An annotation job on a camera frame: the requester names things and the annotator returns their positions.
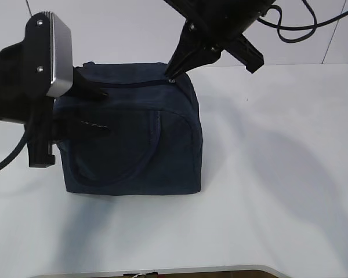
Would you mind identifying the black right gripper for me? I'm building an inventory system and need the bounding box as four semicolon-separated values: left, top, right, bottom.
165;1;274;79

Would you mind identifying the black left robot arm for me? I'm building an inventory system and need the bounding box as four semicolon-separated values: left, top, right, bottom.
0;41;110;171

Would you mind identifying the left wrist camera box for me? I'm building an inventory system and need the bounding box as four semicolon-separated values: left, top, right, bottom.
23;11;73;99

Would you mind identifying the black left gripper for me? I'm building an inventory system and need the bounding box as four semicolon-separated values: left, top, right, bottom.
0;67;111;169

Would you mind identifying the navy blue lunch bag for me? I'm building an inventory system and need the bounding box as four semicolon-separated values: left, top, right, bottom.
54;62;203;196

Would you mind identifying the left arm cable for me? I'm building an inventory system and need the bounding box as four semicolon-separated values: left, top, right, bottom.
0;124;32;182

